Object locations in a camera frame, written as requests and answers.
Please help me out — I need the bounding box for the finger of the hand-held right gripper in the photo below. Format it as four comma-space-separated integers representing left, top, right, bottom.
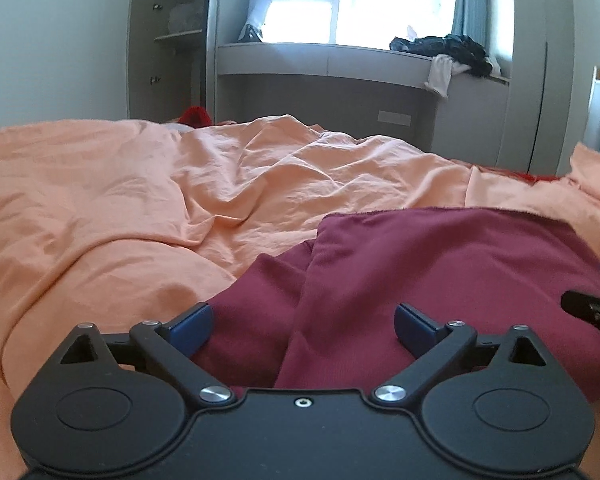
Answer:
561, 289, 600, 347

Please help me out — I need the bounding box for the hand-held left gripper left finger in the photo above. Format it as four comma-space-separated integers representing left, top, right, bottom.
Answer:
59, 302, 233, 406

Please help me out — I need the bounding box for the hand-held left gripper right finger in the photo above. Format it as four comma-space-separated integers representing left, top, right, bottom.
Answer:
371, 303, 545, 406

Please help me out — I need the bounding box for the dark red long-sleeved shirt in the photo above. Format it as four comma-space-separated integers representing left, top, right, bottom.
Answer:
192, 207, 600, 404

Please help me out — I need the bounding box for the pile of dark clothes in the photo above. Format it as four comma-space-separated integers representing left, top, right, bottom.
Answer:
389, 34, 501, 80

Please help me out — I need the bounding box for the orange duvet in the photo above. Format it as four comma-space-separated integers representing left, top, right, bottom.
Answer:
0, 115, 600, 480

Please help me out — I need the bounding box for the tall grey wardrobe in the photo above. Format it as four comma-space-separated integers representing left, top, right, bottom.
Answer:
495, 0, 588, 177

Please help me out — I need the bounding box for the red cloth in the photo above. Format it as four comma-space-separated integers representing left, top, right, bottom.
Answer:
179, 105, 214, 129

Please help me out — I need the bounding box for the white cloth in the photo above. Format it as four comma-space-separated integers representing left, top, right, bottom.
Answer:
426, 55, 456, 101

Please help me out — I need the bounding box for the grey window bench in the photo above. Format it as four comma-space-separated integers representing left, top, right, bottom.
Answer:
215, 42, 511, 166

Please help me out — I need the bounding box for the grey open shelf cabinet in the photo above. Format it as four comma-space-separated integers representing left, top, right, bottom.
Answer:
126, 0, 218, 123

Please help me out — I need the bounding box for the folded white bedding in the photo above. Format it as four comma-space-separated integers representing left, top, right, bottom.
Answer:
167, 3, 204, 34

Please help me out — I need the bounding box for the window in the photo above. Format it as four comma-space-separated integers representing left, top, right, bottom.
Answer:
272, 0, 457, 52

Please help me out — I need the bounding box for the white wall socket plate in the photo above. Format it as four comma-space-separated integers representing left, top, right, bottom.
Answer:
377, 110, 413, 127

